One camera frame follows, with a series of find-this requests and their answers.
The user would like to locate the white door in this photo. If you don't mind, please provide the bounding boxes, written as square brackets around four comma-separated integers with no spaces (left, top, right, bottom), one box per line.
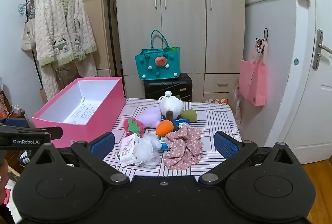
[279,0,332,165]

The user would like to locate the hair ties on wall hook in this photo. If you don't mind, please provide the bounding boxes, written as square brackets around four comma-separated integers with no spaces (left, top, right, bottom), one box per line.
[255,28,269,54]

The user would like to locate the striped pink tablecloth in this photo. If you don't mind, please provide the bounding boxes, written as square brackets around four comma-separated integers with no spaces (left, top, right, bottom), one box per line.
[102,98,242,178]

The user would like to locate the red strawberry plush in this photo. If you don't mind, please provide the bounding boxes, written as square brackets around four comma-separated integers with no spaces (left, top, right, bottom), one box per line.
[123,117,145,136]

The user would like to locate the orange egg sponge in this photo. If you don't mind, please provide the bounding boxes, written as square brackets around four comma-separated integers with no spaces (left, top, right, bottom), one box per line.
[155,120,174,136]

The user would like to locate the purple plush toy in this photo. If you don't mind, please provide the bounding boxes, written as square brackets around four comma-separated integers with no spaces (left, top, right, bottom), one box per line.
[137,106,163,129]

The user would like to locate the pink shopping bag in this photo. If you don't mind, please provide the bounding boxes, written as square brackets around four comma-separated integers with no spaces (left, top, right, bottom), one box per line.
[238,40,268,107]

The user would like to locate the blue wipes packet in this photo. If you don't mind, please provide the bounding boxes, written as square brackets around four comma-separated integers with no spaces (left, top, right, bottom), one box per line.
[159,119,188,151]

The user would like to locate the canvas tote bag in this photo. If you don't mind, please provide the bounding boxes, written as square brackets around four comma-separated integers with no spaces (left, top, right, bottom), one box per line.
[20,0,37,52]

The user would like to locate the tall light wooden cabinet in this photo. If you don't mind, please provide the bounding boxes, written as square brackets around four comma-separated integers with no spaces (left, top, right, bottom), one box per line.
[47,0,116,78]

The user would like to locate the blue clothes hangers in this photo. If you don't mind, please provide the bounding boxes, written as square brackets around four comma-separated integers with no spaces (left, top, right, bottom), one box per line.
[18,1,36,18]

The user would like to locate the green plush toy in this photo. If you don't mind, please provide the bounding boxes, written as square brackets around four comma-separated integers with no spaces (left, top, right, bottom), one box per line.
[181,109,198,123]

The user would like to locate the black clothes rack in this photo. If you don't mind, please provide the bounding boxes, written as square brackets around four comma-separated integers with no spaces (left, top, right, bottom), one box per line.
[25,0,118,92]

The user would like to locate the teal board with pegs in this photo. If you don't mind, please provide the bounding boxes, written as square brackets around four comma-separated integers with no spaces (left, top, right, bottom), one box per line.
[134,29,181,81]

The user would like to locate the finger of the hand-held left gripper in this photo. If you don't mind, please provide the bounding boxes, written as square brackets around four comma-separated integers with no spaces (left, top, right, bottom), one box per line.
[0,124,63,140]
[5,118,28,128]

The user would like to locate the pink cardboard box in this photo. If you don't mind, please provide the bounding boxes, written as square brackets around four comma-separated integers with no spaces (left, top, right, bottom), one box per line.
[32,77,126,148]

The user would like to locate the beige wardrobe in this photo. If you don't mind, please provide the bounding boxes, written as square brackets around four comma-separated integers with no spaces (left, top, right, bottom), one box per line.
[115,0,246,104]

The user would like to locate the white tissue pack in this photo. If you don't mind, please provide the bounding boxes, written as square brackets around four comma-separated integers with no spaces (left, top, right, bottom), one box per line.
[117,133,142,168]

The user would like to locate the metal door handle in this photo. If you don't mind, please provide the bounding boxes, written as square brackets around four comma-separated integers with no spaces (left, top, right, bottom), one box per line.
[312,29,332,70]

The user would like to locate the fluffy white green-trimmed robe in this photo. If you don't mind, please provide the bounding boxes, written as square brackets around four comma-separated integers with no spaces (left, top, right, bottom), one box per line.
[34,0,98,102]

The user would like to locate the white plastic bag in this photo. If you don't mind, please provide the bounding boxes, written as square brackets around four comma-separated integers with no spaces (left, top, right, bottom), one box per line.
[232,86,243,125]

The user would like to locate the white plush ball brown tail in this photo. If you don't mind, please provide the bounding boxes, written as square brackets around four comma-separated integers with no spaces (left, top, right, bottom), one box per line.
[158,90,185,121]

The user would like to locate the pink floral scrunchie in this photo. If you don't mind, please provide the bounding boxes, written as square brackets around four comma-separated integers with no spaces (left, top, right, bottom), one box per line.
[163,122,204,171]

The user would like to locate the black suitcase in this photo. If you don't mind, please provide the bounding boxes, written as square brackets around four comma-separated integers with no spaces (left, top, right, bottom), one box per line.
[144,73,193,102]

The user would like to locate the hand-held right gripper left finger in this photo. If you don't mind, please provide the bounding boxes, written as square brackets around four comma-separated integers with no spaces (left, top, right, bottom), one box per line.
[31,131,131,185]

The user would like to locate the white mesh bath sponge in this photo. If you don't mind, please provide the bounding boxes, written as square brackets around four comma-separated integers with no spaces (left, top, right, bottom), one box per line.
[134,134,163,169]

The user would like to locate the printed white paper sheet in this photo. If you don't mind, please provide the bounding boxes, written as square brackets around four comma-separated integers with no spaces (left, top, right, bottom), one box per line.
[63,99,105,125]

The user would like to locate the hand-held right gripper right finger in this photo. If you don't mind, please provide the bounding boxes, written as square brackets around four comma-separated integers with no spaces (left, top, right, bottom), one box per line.
[198,131,302,185]

